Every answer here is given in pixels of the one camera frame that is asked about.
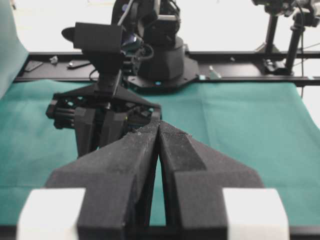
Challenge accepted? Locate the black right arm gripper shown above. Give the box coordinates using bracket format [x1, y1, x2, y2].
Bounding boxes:
[16, 51, 163, 240]

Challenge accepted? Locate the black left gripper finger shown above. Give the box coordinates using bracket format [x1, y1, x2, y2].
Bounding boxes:
[158, 121, 290, 240]

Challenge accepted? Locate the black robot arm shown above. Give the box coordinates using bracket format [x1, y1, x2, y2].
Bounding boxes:
[46, 0, 290, 240]

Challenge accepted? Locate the black flat tool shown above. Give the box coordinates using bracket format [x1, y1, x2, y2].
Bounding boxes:
[67, 60, 91, 70]

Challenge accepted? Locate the green table cloth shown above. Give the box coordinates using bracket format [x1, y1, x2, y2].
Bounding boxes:
[0, 79, 320, 226]

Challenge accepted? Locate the small metal bolt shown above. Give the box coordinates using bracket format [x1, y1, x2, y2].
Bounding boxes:
[49, 55, 59, 65]

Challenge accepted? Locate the teal backdrop sheet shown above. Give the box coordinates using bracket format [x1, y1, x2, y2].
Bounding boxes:
[0, 0, 29, 97]

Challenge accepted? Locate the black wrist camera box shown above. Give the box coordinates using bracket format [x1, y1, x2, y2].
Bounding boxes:
[73, 22, 124, 53]

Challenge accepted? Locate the small metal corner bracket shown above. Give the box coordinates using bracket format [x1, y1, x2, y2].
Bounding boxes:
[208, 65, 222, 80]

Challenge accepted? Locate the black aluminium rail frame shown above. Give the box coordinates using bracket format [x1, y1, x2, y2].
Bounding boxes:
[14, 51, 320, 92]

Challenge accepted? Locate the black camera stand post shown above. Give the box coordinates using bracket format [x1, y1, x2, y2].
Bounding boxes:
[254, 14, 280, 54]

